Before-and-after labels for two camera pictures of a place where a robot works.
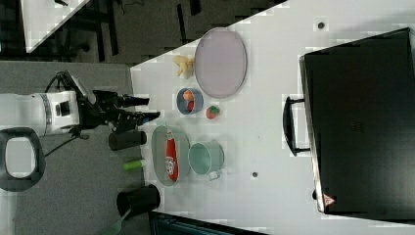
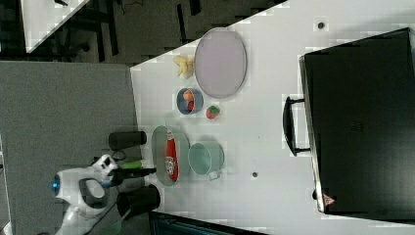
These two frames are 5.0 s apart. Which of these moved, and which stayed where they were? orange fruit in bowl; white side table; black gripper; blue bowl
Moved: black gripper
Stayed: blue bowl; orange fruit in bowl; white side table
